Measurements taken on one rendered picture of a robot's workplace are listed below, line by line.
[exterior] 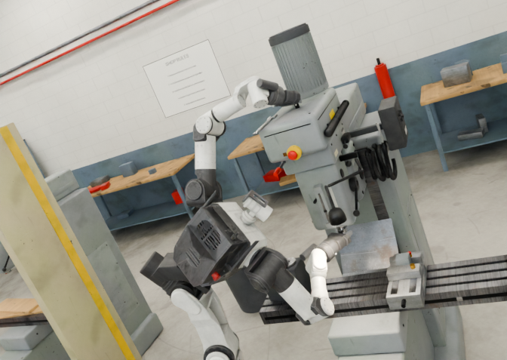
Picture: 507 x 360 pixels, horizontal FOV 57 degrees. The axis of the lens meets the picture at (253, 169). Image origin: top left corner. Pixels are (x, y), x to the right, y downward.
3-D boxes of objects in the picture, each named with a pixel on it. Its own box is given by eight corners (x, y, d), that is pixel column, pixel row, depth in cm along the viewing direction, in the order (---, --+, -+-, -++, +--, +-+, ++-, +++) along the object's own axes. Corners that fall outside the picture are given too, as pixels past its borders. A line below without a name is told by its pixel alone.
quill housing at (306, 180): (357, 226, 213) (334, 162, 204) (314, 233, 222) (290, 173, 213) (362, 206, 229) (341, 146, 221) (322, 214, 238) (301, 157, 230)
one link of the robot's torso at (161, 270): (134, 278, 202) (156, 250, 196) (145, 263, 214) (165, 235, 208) (187, 315, 205) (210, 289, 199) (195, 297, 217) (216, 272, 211)
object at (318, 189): (336, 227, 212) (320, 186, 207) (327, 229, 214) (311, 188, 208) (337, 223, 216) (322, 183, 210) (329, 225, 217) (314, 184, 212)
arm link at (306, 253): (336, 251, 213) (321, 266, 206) (329, 265, 221) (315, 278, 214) (316, 236, 218) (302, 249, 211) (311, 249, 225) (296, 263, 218)
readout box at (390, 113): (409, 146, 220) (396, 105, 215) (390, 152, 224) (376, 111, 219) (410, 133, 238) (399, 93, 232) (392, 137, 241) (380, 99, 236)
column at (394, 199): (456, 373, 281) (379, 134, 240) (378, 376, 302) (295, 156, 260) (453, 317, 325) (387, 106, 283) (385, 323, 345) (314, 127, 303)
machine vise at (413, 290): (424, 307, 204) (417, 286, 201) (390, 309, 211) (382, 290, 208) (428, 262, 234) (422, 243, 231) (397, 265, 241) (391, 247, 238)
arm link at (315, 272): (325, 248, 212) (328, 274, 202) (320, 260, 218) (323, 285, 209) (311, 247, 211) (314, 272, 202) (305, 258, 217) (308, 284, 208)
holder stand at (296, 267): (306, 300, 243) (293, 268, 238) (270, 301, 255) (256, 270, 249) (314, 286, 253) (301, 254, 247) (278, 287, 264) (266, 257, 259)
